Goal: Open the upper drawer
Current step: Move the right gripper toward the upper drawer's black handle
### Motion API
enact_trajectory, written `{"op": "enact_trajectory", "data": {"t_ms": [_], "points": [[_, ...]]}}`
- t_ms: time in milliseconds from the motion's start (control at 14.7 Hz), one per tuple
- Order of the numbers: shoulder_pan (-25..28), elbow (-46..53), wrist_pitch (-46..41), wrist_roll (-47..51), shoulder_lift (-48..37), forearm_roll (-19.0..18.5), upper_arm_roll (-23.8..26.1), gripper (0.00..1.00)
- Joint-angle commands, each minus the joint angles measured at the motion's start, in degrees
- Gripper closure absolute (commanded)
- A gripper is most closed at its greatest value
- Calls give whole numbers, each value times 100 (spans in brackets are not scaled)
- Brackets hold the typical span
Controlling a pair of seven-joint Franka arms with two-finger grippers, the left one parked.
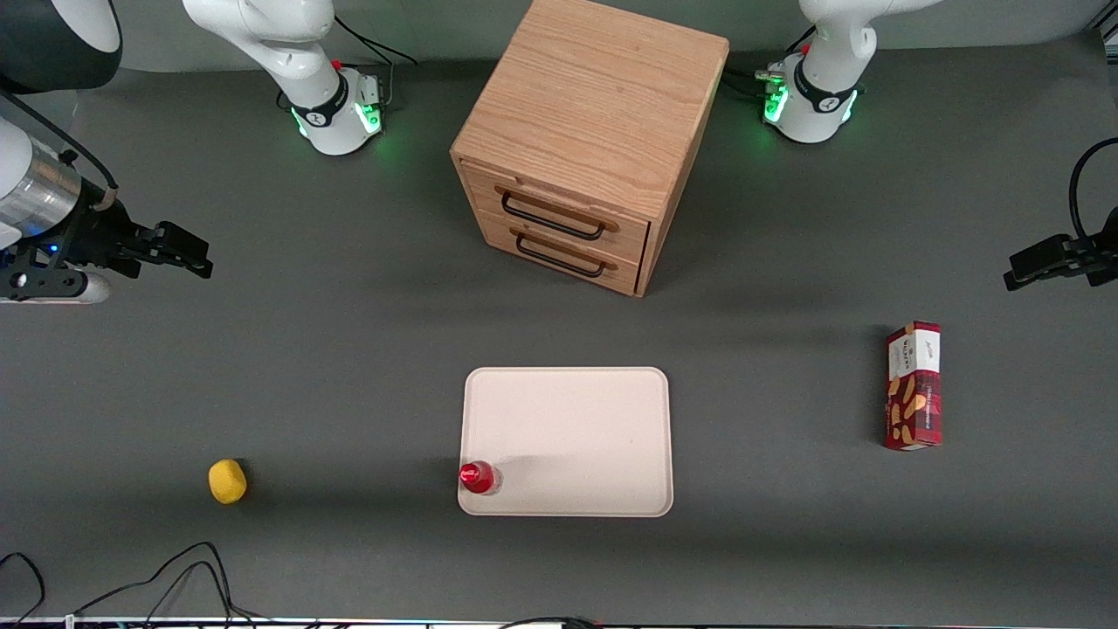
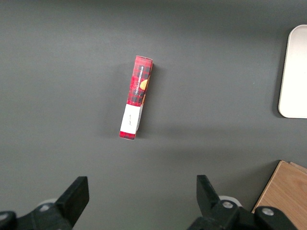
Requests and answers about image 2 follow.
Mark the red tartan shortbread box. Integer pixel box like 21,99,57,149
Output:
118,55,154,141

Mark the oak wooden drawer cabinet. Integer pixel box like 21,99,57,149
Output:
251,160,307,230

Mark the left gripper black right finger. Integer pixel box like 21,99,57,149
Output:
187,174,298,230

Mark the beige plastic tray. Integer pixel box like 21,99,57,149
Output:
278,24,307,119

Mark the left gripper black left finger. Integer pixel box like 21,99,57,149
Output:
0,176,90,230

